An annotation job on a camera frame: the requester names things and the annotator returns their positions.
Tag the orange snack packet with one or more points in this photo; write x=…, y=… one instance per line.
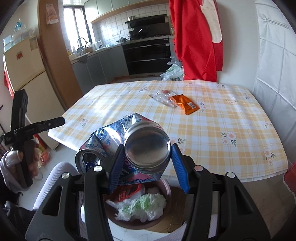
x=185, y=103

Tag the red hanging apron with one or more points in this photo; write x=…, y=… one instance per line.
x=198, y=38

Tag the maroon trash bin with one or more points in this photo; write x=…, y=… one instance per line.
x=161, y=186

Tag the steel pot on stove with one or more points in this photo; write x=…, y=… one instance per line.
x=121, y=40

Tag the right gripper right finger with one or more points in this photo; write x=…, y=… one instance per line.
x=238, y=215

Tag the yellow plaid tablecloth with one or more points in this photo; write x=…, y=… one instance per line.
x=230, y=131

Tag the grey kitchen cabinets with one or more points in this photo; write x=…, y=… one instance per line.
x=100, y=67

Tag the cream refrigerator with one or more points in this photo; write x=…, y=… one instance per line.
x=26, y=70

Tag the wooden door frame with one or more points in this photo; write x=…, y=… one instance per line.
x=56, y=57

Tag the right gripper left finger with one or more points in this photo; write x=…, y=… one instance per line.
x=58, y=216

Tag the kitchen faucet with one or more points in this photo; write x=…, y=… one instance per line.
x=81, y=43

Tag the plastic bags on floor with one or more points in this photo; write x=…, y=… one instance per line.
x=174, y=72

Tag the clear red plastic package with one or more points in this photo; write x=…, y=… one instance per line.
x=165, y=97

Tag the crushed blue white can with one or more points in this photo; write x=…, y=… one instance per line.
x=146, y=146

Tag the white plastic bag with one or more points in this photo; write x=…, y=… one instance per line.
x=148, y=207

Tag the black oven stove unit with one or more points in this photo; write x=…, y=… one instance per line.
x=148, y=50

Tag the white quilted wall cover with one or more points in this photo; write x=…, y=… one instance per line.
x=274, y=86

